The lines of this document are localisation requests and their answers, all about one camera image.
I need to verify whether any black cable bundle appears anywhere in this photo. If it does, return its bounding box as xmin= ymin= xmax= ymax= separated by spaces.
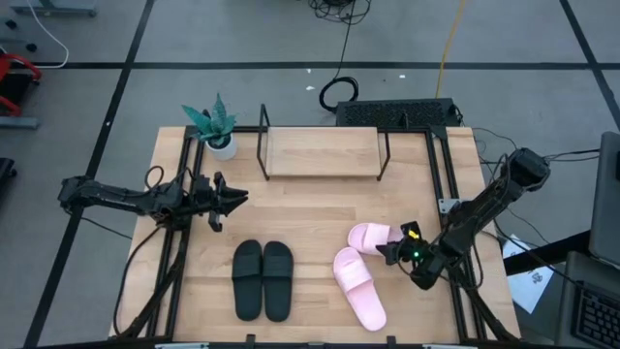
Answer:
xmin=307 ymin=0 xmax=373 ymax=26

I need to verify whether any black keyboard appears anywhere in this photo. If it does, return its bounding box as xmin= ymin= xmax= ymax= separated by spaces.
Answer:
xmin=571 ymin=283 xmax=620 ymax=349

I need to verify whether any red and black cart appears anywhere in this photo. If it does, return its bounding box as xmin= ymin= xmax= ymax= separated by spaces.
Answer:
xmin=0 ymin=51 xmax=44 ymax=117

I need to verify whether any grey metal foot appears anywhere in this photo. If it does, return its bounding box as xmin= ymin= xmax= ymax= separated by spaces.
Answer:
xmin=0 ymin=115 xmax=40 ymax=130

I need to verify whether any green plant in white pot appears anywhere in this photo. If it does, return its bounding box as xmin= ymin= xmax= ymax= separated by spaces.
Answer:
xmin=181 ymin=93 xmax=238 ymax=162

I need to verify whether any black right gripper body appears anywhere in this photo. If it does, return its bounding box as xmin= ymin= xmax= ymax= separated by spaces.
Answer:
xmin=399 ymin=236 xmax=437 ymax=273

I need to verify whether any black hanging cable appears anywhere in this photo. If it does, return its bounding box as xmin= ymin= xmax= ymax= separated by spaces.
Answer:
xmin=318 ymin=14 xmax=360 ymax=115

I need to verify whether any grey desk foot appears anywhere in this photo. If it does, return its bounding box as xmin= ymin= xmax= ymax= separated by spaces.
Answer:
xmin=9 ymin=0 xmax=98 ymax=18

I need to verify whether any black foam slide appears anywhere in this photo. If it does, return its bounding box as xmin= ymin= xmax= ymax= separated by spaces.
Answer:
xmin=231 ymin=239 xmax=264 ymax=322
xmin=261 ymin=240 xmax=295 ymax=323

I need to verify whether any grey laptop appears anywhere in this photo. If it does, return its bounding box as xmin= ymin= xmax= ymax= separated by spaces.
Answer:
xmin=588 ymin=130 xmax=620 ymax=270

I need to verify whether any white paper sheet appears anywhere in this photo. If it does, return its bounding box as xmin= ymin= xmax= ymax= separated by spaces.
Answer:
xmin=502 ymin=235 xmax=555 ymax=315

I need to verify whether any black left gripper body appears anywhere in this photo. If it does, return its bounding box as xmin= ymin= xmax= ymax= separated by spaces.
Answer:
xmin=191 ymin=172 xmax=227 ymax=233

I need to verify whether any yellow hanging cable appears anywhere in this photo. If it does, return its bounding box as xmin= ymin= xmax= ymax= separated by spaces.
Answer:
xmin=434 ymin=0 xmax=467 ymax=100

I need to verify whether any grey desk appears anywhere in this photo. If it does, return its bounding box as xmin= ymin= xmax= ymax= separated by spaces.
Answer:
xmin=554 ymin=250 xmax=620 ymax=349

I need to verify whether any black computer tower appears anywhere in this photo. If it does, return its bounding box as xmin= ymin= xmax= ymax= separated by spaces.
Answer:
xmin=335 ymin=98 xmax=461 ymax=129

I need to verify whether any pink foam slide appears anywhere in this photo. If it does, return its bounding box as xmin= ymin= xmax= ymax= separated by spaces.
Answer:
xmin=347 ymin=222 xmax=406 ymax=257
xmin=332 ymin=246 xmax=388 ymax=333

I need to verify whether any black aluminium rig frame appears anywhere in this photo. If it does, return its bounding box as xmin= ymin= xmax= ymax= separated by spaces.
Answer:
xmin=111 ymin=124 xmax=522 ymax=343

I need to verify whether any wooden shelf with black frame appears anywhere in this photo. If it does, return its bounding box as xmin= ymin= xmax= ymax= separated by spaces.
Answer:
xmin=256 ymin=104 xmax=391 ymax=182

